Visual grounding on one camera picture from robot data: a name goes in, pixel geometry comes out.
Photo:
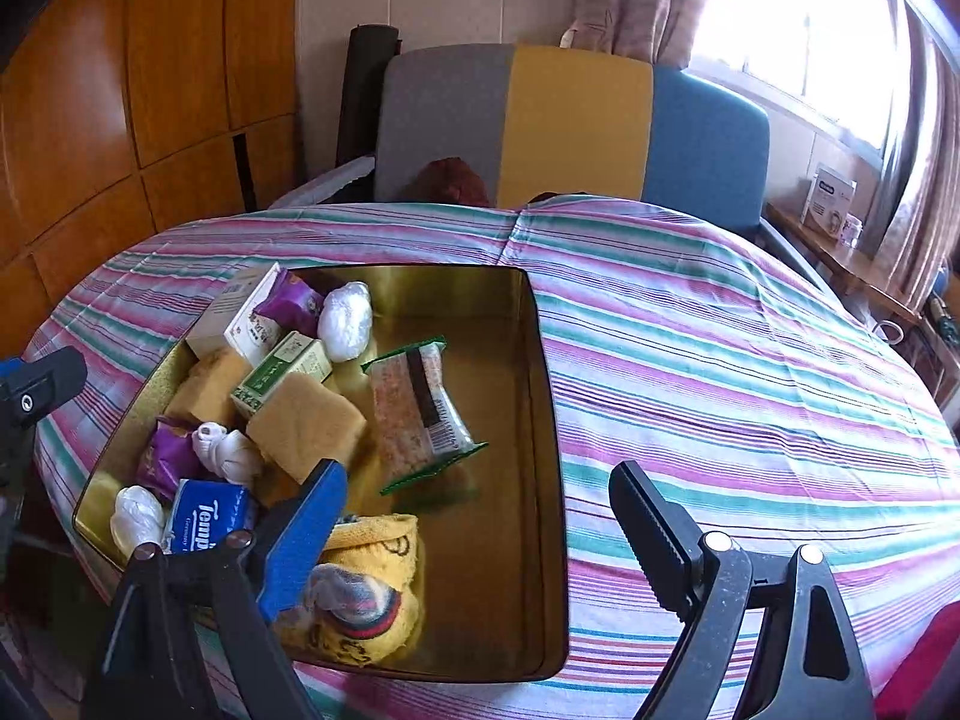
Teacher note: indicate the black rolled mat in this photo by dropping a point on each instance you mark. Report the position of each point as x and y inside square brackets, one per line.
[370, 49]

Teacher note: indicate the white pillow edge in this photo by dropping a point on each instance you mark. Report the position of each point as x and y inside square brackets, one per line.
[323, 188]

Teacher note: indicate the wooden side shelf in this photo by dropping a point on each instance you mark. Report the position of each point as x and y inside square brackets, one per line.
[853, 276]

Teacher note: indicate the purple snack packet far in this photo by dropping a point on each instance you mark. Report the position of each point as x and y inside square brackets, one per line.
[292, 304]

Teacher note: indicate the striped bed sheet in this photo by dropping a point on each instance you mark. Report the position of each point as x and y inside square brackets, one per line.
[739, 388]

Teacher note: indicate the grey yellow blue headboard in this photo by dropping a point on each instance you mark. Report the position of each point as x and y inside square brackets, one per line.
[530, 120]

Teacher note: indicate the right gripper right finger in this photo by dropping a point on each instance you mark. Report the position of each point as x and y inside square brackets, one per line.
[699, 576]

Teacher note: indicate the blue Tempo tissue pack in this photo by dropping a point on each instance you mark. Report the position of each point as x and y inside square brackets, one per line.
[204, 513]

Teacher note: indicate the white plastic bag wad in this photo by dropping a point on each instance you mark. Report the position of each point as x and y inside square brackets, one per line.
[345, 323]

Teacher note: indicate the green white small box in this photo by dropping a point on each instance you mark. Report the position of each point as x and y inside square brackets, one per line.
[295, 353]

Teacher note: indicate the small white toy figure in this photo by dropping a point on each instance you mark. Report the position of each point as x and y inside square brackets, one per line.
[229, 455]

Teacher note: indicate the yellow sponge block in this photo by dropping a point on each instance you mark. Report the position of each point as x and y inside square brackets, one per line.
[302, 423]

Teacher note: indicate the white plastic bag near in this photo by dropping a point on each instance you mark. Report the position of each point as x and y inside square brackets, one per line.
[138, 518]

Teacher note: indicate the gold metal tray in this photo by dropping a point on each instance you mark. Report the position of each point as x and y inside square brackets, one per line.
[492, 578]

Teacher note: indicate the purple snack packet near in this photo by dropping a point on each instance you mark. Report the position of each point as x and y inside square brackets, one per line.
[168, 459]

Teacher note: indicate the beige cardboard box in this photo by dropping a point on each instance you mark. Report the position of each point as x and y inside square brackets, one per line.
[231, 321]

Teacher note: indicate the white box on shelf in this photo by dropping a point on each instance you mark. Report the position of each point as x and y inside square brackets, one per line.
[828, 202]

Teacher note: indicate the dark red cloth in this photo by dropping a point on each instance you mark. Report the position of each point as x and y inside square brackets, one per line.
[450, 181]

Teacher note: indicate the brown sponge block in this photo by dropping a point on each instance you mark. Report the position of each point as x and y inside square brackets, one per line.
[205, 396]

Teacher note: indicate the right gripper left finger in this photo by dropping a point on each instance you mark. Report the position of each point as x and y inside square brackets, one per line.
[255, 576]

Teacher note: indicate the purple snack packet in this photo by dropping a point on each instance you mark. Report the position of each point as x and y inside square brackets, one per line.
[168, 459]
[292, 304]

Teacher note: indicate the wooden wardrobe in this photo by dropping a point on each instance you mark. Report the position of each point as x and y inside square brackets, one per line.
[123, 118]

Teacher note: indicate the rice cracker snack packet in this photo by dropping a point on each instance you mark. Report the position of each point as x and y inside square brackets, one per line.
[420, 433]

